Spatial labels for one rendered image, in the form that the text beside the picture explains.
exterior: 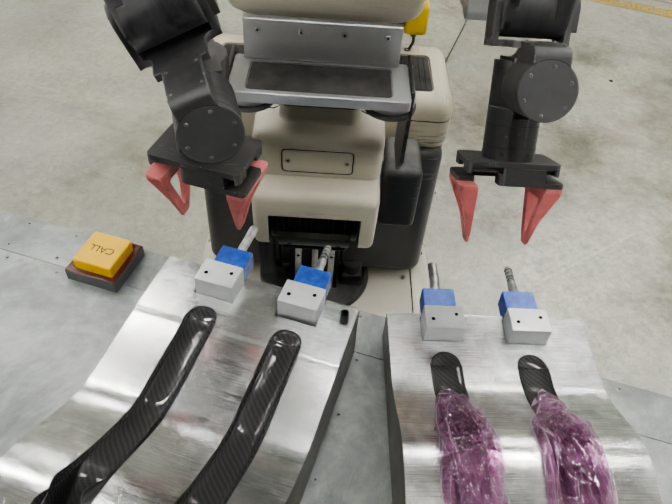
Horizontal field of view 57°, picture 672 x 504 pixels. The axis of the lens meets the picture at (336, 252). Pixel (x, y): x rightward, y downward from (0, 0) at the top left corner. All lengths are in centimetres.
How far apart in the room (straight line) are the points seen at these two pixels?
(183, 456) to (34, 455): 14
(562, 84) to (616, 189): 201
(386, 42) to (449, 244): 133
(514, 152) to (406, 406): 30
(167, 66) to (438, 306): 45
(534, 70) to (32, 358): 69
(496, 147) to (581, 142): 213
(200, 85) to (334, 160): 56
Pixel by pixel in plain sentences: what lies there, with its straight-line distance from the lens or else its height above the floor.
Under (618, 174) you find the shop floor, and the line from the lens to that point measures 271.
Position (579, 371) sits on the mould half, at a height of 85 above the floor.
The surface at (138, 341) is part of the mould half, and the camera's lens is 77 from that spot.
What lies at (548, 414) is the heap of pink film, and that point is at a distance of 74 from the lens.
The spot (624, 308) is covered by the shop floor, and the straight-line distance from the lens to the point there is 218.
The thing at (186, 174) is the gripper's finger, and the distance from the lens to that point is 65.
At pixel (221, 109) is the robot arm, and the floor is 121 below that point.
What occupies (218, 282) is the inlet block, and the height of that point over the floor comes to 92.
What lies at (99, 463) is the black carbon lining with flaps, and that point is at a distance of 66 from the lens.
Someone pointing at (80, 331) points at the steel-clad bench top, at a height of 80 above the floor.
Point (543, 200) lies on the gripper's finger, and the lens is 72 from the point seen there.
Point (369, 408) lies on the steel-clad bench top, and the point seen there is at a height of 80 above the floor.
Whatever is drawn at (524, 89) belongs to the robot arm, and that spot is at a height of 119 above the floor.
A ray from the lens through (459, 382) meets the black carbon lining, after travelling 78.
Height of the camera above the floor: 149
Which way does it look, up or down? 46 degrees down
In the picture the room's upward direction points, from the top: 5 degrees clockwise
